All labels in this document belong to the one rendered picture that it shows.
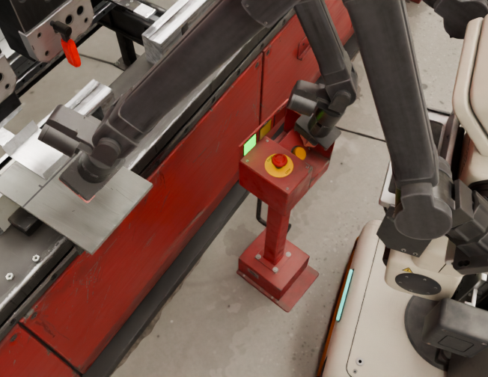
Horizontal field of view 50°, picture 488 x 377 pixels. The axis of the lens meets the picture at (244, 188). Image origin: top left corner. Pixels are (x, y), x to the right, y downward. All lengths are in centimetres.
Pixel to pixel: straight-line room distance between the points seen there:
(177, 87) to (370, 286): 121
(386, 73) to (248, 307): 147
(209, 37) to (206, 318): 146
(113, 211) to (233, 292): 104
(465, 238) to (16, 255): 86
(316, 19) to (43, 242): 72
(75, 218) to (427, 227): 63
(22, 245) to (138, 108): 55
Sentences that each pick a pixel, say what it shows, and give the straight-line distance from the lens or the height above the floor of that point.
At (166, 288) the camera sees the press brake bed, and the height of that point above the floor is 5.
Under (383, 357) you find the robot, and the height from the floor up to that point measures 28.
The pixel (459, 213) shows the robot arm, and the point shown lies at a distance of 78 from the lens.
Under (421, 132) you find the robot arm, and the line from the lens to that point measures 69.
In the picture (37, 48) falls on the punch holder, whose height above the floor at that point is 122.
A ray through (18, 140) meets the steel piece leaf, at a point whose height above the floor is 101.
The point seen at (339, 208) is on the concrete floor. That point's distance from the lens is 220.
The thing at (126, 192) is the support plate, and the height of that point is 100.
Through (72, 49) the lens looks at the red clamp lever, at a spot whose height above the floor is 120.
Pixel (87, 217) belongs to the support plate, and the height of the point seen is 100.
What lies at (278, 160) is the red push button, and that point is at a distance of 131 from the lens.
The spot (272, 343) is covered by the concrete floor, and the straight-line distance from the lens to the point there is 196.
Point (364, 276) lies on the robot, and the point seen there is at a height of 28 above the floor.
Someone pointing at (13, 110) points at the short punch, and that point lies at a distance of 110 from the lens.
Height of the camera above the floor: 189
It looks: 59 degrees down
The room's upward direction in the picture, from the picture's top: 1 degrees clockwise
